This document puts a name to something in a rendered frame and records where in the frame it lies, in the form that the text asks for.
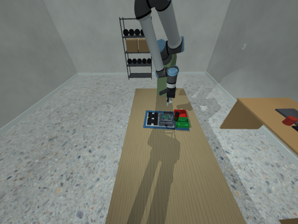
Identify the red bin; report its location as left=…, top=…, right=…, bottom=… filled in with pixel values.
left=174, top=109, right=188, bottom=117

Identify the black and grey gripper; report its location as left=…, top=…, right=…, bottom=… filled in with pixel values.
left=166, top=87, right=176, bottom=106

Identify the green bin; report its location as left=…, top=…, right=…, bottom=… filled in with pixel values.
left=176, top=117, right=190, bottom=128

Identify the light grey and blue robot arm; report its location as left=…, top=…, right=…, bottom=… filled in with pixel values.
left=134, top=0, right=184, bottom=95

